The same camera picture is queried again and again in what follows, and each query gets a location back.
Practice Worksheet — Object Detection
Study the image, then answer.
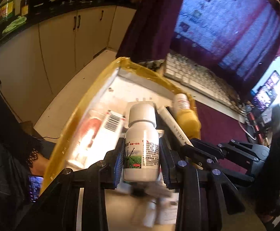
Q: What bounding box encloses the yellow round jar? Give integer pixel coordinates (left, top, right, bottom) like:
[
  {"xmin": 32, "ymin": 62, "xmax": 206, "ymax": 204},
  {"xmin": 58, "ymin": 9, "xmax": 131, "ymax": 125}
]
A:
[{"xmin": 175, "ymin": 109, "xmax": 201, "ymax": 139}]

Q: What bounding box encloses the white bottle green label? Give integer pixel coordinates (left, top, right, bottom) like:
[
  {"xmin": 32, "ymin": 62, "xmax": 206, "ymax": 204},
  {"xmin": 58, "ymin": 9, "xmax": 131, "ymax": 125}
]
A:
[{"xmin": 123, "ymin": 102, "xmax": 160, "ymax": 182}]

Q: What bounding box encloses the white marker pen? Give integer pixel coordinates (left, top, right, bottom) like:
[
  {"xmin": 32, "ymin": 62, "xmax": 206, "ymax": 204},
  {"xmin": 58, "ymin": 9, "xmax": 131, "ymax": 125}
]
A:
[{"xmin": 157, "ymin": 106, "xmax": 193, "ymax": 146}]

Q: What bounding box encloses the maroon table cloth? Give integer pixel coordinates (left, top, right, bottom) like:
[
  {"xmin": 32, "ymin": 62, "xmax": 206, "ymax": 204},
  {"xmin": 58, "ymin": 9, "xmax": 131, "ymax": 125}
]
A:
[{"xmin": 196, "ymin": 101, "xmax": 248, "ymax": 146}]

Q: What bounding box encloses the white power adapter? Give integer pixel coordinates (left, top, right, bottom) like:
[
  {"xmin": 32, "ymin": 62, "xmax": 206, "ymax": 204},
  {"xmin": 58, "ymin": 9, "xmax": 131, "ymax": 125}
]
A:
[{"xmin": 156, "ymin": 193, "xmax": 179, "ymax": 225}]

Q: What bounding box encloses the red microphone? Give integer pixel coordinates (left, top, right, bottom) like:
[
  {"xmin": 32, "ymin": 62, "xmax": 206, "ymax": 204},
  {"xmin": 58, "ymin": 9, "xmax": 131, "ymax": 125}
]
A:
[{"xmin": 247, "ymin": 112, "xmax": 264, "ymax": 144}]

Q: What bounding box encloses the grey barcode carton box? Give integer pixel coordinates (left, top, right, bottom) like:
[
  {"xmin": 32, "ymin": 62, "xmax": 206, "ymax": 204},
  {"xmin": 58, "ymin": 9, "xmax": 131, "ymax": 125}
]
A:
[{"xmin": 66, "ymin": 110, "xmax": 125, "ymax": 171}]

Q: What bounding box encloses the yellow taped cardboard tray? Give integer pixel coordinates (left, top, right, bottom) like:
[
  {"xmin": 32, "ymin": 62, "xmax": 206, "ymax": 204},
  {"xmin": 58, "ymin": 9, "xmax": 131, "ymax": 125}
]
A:
[{"xmin": 40, "ymin": 56, "xmax": 202, "ymax": 231}]

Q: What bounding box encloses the small white pill bottle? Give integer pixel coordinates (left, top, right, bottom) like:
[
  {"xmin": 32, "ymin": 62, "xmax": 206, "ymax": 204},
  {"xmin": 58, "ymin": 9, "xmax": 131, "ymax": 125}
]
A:
[{"xmin": 173, "ymin": 93, "xmax": 191, "ymax": 113}]

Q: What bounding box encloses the white computer keyboard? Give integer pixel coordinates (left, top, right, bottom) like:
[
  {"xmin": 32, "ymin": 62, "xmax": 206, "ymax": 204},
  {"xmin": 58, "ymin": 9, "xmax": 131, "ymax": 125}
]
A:
[{"xmin": 164, "ymin": 53, "xmax": 242, "ymax": 113}]

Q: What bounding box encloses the large computer monitor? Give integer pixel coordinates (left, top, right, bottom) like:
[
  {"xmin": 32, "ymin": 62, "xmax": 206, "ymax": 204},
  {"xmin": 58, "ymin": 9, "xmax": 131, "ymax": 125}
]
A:
[{"xmin": 171, "ymin": 0, "xmax": 280, "ymax": 92}]

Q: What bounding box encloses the maroon cloth over monitor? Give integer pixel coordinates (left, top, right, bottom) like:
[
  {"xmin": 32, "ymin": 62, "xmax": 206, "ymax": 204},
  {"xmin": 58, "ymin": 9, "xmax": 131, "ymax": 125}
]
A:
[{"xmin": 115, "ymin": 0, "xmax": 189, "ymax": 63}]

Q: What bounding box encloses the green rag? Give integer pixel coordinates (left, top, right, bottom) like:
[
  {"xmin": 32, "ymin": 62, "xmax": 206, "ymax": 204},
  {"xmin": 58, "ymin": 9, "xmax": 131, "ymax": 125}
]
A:
[{"xmin": 3, "ymin": 16, "xmax": 27, "ymax": 34}]

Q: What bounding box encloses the dark glass sauce bottle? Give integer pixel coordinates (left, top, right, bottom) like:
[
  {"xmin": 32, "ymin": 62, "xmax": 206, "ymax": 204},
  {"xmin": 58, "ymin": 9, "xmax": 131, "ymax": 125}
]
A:
[{"xmin": 20, "ymin": 0, "xmax": 29, "ymax": 17}]

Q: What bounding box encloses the cooking oil bottle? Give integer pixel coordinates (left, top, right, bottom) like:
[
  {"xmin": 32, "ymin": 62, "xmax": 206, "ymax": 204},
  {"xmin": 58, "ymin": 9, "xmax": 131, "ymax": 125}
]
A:
[{"xmin": 0, "ymin": 0, "xmax": 15, "ymax": 31}]

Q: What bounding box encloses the white cable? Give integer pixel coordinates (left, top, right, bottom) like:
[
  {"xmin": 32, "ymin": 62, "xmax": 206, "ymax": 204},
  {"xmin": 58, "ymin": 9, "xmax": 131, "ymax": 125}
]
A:
[{"xmin": 238, "ymin": 121, "xmax": 258, "ymax": 141}]

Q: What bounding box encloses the kitchen cabinet with handles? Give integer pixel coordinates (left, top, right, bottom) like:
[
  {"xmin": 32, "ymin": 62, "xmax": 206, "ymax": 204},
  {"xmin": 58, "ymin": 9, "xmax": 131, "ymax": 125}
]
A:
[{"xmin": 0, "ymin": 5, "xmax": 135, "ymax": 123}]

